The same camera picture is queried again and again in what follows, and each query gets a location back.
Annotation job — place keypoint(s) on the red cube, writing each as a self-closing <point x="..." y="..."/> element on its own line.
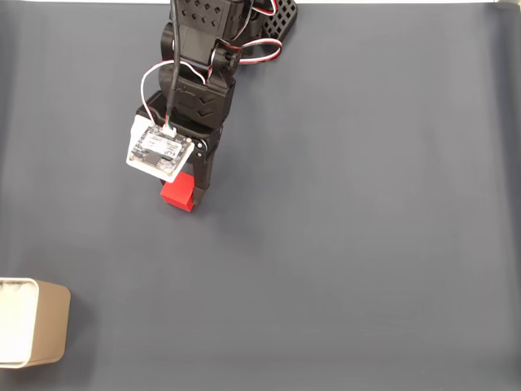
<point x="179" y="193"/>

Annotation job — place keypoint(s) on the beige box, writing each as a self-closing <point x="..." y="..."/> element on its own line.
<point x="45" y="326"/>

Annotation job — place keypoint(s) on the white camera board mount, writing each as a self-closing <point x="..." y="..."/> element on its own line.
<point x="158" y="150"/>

